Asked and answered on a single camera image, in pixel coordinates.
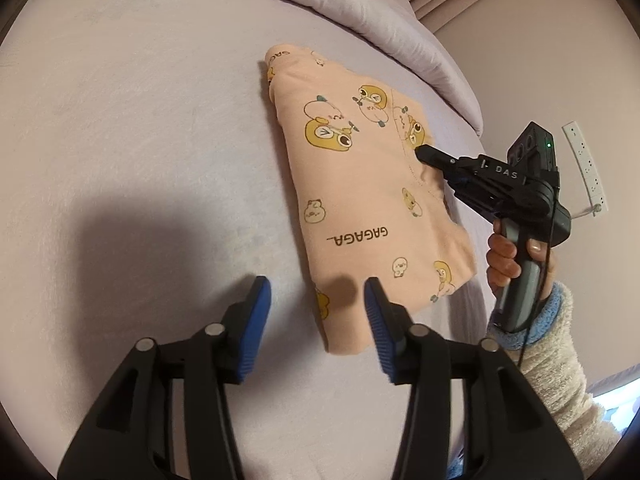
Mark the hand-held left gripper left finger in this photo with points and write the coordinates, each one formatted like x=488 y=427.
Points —
x=255 y=332

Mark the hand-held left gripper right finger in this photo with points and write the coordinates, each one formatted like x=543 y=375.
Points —
x=379 y=335

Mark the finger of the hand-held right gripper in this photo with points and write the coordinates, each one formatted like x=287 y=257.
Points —
x=437 y=155
x=470 y=195

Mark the orange printed long-sleeve shirt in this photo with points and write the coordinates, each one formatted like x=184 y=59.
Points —
x=360 y=200

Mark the person's right forearm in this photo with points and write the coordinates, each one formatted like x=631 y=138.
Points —
x=560 y=375

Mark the person's right hand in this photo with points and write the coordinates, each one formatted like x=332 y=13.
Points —
x=501 y=260

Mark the white power strip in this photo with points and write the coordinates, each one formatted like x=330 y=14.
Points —
x=585 y=165

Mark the lavender duvet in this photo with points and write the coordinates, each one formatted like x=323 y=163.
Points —
x=400 y=25

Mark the lavender bed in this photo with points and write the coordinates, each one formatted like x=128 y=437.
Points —
x=125 y=135

